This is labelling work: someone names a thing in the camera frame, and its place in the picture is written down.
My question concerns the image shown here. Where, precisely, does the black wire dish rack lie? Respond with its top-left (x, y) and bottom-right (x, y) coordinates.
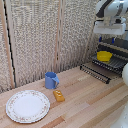
top-left (79, 37), bottom-right (128, 85)

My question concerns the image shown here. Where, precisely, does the orange rectangular block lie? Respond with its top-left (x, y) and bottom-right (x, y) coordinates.
top-left (53, 89), bottom-right (66, 103)

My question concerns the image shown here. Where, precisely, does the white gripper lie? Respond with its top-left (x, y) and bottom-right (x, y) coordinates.
top-left (92, 19), bottom-right (127, 45)

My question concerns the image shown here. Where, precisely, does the white patterned plate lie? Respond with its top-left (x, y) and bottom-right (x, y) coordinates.
top-left (5, 89), bottom-right (51, 124)

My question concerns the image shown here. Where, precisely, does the wooden frame post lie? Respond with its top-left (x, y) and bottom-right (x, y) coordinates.
top-left (0, 0), bottom-right (16, 90)

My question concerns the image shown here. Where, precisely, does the blue cup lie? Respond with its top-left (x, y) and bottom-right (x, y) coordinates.
top-left (44, 71), bottom-right (60, 90)

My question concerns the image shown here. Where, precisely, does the yellow bowl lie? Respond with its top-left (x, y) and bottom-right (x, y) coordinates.
top-left (96, 50), bottom-right (114, 63)

